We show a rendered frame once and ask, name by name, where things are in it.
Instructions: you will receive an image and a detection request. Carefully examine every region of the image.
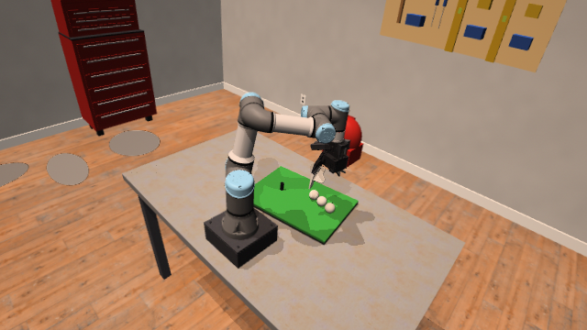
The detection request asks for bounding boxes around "cream ball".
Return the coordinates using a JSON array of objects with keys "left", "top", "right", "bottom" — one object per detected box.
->
[
  {"left": 309, "top": 190, "right": 319, "bottom": 200},
  {"left": 325, "top": 203, "right": 335, "bottom": 214},
  {"left": 316, "top": 196, "right": 327, "bottom": 206}
]

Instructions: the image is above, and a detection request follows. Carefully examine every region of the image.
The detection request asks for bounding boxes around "green turf mat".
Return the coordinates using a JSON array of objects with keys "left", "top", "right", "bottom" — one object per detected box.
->
[{"left": 253, "top": 166, "right": 359, "bottom": 245}]

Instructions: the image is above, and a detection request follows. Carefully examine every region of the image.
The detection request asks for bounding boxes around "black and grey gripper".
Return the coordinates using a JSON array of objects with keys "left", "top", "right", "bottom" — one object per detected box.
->
[{"left": 309, "top": 138, "right": 349, "bottom": 189}]

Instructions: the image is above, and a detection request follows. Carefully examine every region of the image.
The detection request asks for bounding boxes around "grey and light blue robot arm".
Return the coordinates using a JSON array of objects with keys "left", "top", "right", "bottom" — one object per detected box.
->
[{"left": 221, "top": 93, "right": 349, "bottom": 240}]

